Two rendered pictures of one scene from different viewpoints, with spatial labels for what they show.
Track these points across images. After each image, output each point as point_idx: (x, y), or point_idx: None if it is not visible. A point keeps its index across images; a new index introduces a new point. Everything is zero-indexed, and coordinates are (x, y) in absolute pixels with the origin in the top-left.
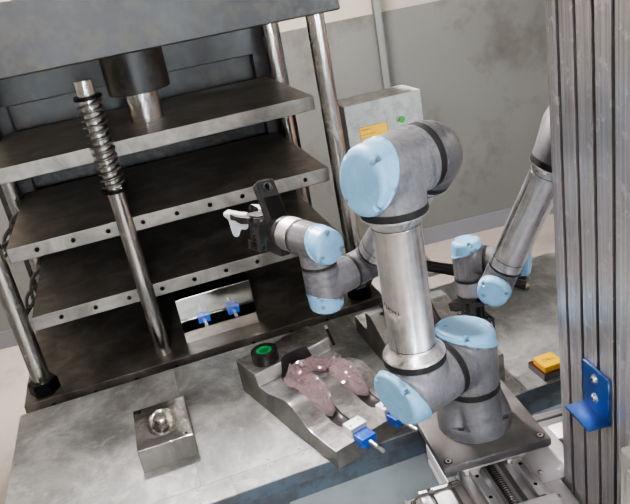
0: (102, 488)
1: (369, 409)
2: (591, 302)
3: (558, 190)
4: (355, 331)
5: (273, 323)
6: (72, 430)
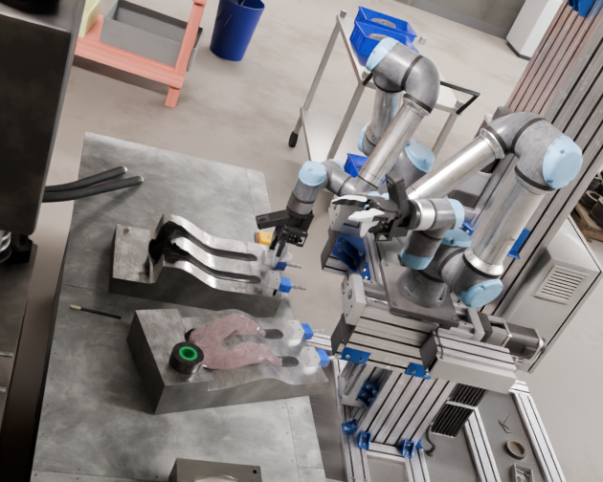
0: None
1: (283, 340)
2: None
3: None
4: (107, 294)
5: None
6: None
